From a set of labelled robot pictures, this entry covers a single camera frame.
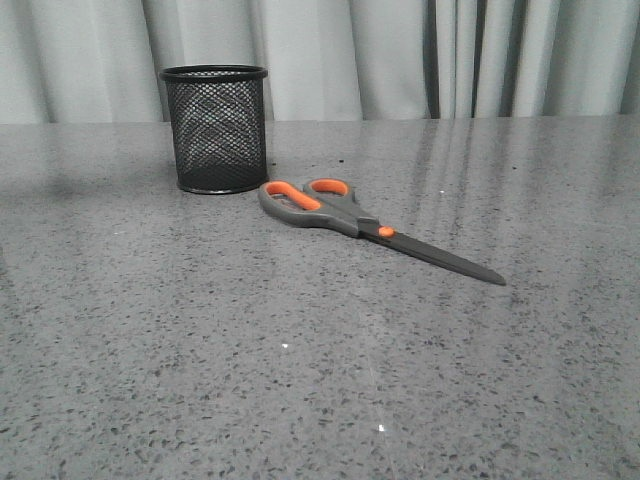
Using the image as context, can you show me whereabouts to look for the grey orange scissors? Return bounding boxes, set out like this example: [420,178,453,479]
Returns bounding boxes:
[258,178,506,285]

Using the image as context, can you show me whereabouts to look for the black mesh pen holder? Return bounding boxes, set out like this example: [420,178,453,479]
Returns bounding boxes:
[159,65,268,194]

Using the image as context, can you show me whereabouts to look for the light grey curtain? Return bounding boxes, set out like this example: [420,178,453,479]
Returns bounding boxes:
[1,1,639,124]

